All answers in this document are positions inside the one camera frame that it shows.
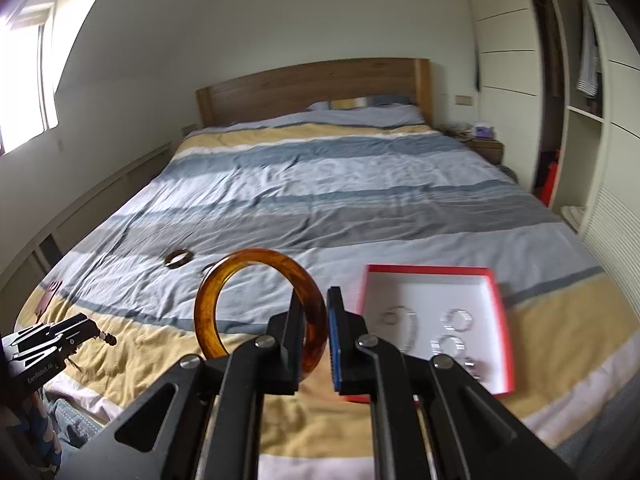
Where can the red object in wardrobe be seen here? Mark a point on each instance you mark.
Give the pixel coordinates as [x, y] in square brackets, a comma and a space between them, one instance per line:
[545, 177]

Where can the amber orange bangle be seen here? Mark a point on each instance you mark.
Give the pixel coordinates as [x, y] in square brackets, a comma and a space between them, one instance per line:
[242, 290]

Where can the thin silver bangle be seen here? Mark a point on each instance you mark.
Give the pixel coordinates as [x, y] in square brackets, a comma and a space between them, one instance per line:
[206, 269]

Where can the beige wall switch plate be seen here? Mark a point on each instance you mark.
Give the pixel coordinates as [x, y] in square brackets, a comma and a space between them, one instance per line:
[461, 100]

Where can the striped duvet cover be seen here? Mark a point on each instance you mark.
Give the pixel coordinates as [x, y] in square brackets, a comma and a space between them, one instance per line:
[336, 199]

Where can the window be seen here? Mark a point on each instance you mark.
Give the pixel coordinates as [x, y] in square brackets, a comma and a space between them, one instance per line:
[27, 95]

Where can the hanging striped shirt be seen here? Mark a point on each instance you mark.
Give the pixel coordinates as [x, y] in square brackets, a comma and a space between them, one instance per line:
[588, 79]

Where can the red jewelry box tray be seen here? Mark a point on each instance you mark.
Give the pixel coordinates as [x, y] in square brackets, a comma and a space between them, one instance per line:
[427, 310]

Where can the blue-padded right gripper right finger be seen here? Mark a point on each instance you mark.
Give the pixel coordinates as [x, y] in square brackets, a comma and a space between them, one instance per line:
[431, 419]

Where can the wooden headboard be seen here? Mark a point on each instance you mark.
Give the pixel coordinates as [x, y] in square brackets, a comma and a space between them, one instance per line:
[292, 89]

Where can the white wardrobe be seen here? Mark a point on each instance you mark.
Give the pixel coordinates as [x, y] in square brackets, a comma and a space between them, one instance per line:
[528, 56]

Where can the low white side cabinet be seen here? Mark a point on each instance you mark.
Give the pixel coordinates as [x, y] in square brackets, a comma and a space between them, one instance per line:
[76, 221]

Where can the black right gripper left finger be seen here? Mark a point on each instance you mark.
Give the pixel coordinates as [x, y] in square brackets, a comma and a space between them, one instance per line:
[201, 419]

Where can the grey-blue pillow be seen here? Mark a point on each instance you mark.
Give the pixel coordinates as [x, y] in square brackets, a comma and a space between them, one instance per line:
[382, 111]

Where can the dark brown bangle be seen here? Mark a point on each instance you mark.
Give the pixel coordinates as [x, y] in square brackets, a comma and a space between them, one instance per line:
[177, 258]

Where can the wooden nightstand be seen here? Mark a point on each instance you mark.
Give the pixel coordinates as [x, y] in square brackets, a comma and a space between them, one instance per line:
[490, 149]

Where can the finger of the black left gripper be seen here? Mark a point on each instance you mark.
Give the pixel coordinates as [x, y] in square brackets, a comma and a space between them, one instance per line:
[107, 338]

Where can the purple tissue box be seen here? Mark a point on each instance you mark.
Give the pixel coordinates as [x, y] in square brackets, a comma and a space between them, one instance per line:
[484, 130]

